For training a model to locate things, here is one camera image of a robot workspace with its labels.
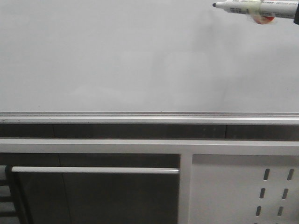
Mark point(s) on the white whiteboard marker pen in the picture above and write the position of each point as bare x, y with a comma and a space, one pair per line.
269, 8

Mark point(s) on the whiteboard with aluminium frame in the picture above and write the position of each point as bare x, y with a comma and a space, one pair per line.
145, 61

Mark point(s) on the white perforated metal panel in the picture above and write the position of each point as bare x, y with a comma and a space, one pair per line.
244, 189

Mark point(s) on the white metal stand frame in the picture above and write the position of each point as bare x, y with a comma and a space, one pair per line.
186, 148

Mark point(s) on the red round magnet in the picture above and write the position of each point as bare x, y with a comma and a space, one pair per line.
262, 20

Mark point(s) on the white horizontal metal rod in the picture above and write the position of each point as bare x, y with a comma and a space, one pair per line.
100, 170

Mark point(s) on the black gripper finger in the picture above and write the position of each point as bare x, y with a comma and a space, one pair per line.
296, 16

